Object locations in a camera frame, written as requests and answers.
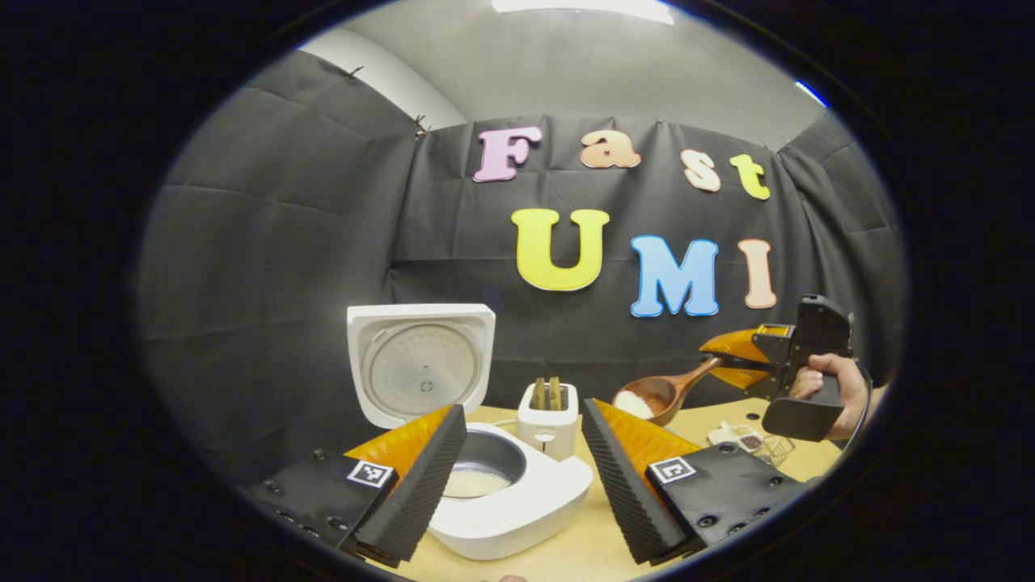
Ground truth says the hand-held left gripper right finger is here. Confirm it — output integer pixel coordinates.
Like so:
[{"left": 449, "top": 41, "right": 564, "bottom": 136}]
[{"left": 581, "top": 398, "right": 822, "bottom": 567}]

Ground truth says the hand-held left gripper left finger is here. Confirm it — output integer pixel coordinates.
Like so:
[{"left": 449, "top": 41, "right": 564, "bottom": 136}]
[{"left": 243, "top": 403, "right": 468, "bottom": 568}]

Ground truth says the brown wooden spoon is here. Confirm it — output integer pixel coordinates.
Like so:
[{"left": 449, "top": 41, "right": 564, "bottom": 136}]
[{"left": 611, "top": 356, "right": 725, "bottom": 428}]

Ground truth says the white rice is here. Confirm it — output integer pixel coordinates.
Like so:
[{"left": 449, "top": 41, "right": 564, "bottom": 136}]
[
  {"left": 614, "top": 390, "right": 657, "bottom": 420},
  {"left": 443, "top": 469, "right": 513, "bottom": 500}
]

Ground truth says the white rice cooker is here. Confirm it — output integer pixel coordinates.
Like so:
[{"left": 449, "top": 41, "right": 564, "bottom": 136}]
[{"left": 348, "top": 304, "right": 594, "bottom": 562}]

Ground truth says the white divided dish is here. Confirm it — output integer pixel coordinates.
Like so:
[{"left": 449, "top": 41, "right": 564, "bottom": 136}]
[{"left": 707, "top": 421, "right": 766, "bottom": 454}]

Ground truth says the white toaster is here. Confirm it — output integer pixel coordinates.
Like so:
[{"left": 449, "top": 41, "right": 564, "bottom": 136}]
[{"left": 517, "top": 381, "right": 581, "bottom": 462}]

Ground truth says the black backdrop cloth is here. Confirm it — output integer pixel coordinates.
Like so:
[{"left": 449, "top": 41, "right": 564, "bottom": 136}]
[{"left": 137, "top": 50, "right": 906, "bottom": 486}]

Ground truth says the black cable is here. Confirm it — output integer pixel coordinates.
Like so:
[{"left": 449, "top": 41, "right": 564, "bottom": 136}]
[{"left": 852, "top": 363, "right": 877, "bottom": 442}]

